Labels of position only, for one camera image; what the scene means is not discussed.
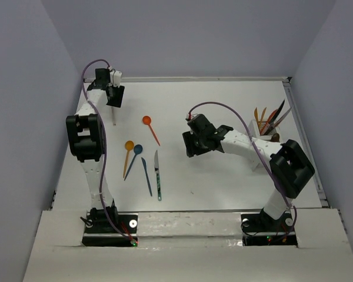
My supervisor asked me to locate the beige plastic spoon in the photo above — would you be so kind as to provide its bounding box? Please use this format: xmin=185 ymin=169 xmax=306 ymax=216
xmin=111 ymin=107 xmax=116 ymax=126

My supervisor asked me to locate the orange-red plastic spoon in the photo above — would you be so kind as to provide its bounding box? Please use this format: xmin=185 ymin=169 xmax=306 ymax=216
xmin=142 ymin=115 xmax=161 ymax=146

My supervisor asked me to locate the patterned-handle metal knife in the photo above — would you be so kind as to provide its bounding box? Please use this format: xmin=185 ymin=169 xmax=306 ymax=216
xmin=154 ymin=150 xmax=162 ymax=201

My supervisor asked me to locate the yellow-orange plastic knife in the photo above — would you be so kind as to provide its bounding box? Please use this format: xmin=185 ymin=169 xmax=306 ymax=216
xmin=258 ymin=107 xmax=267 ymax=131

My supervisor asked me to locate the black-handle metal knife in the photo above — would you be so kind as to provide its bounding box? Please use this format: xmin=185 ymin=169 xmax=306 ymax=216
xmin=264 ymin=100 xmax=285 ymax=134

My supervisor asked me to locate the pink-handle metal knife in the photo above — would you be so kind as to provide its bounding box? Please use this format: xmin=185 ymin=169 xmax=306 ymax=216
xmin=269 ymin=107 xmax=292 ymax=131

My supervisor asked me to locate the dark brown wooden spoon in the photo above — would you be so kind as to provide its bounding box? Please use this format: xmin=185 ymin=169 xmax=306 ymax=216
xmin=270 ymin=133 xmax=280 ymax=143

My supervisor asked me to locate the orange-red plastic knife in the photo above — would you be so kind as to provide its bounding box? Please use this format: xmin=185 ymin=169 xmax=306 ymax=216
xmin=264 ymin=110 xmax=279 ymax=131

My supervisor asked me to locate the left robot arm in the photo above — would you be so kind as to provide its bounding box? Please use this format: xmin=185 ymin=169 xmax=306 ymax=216
xmin=66 ymin=66 xmax=124 ymax=235

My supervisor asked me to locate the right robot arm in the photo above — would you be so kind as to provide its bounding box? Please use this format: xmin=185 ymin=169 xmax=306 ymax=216
xmin=182 ymin=114 xmax=315 ymax=230

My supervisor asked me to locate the white two-compartment utensil holder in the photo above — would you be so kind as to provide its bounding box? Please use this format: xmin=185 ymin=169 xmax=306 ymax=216
xmin=247 ymin=119 xmax=283 ymax=173

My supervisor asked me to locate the yellow-orange plastic spoon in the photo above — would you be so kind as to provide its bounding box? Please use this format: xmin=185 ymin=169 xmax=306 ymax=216
xmin=122 ymin=140 xmax=135 ymax=177

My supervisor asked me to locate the orange knife in holder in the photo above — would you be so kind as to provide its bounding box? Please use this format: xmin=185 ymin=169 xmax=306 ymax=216
xmin=254 ymin=107 xmax=259 ymax=124

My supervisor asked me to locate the blue plastic spoon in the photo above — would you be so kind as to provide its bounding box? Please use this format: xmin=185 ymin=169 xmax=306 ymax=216
xmin=124 ymin=144 xmax=143 ymax=180

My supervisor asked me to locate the teal plastic knife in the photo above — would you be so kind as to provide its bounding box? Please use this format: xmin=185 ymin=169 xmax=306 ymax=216
xmin=141 ymin=157 xmax=152 ymax=197

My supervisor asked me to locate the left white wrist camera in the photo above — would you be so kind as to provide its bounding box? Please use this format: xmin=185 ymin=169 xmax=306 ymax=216
xmin=109 ymin=69 xmax=122 ymax=88

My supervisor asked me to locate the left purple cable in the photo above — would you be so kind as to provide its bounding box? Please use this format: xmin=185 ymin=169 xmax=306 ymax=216
xmin=81 ymin=59 xmax=135 ymax=243

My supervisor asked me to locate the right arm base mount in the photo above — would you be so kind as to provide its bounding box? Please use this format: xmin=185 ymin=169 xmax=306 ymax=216
xmin=241 ymin=212 xmax=298 ymax=247

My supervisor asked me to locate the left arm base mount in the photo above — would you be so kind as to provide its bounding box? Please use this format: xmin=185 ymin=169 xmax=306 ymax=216
xmin=80 ymin=213 xmax=138 ymax=247

